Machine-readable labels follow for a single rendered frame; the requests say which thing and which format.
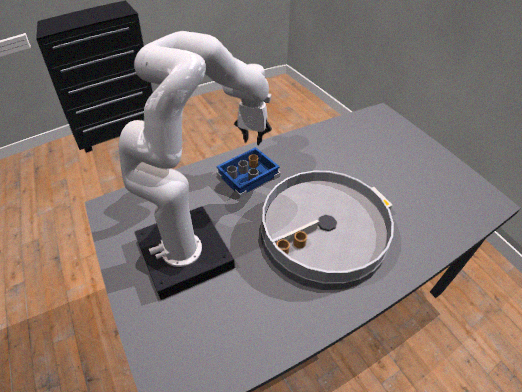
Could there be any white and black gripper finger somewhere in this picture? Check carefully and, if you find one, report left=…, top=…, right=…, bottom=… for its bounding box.
left=257, top=120, right=272, bottom=146
left=234, top=120, right=249, bottom=143

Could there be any grey metal bushing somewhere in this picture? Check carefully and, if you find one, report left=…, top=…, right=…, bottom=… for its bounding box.
left=227, top=166, right=237, bottom=179
left=248, top=168, right=258, bottom=180
left=238, top=160, right=248, bottom=174

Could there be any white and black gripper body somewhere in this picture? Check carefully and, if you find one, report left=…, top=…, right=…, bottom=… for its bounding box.
left=238, top=102, right=267, bottom=132

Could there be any bronze bushing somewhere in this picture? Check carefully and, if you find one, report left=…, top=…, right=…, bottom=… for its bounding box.
left=293, top=231, right=307, bottom=249
left=249, top=155, right=258, bottom=168
left=277, top=239, right=290, bottom=254

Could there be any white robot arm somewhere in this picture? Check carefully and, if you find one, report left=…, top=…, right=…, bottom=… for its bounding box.
left=119, top=31, right=271, bottom=267

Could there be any blue open-top crate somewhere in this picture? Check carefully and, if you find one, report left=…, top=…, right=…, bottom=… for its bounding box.
left=217, top=147, right=280, bottom=193

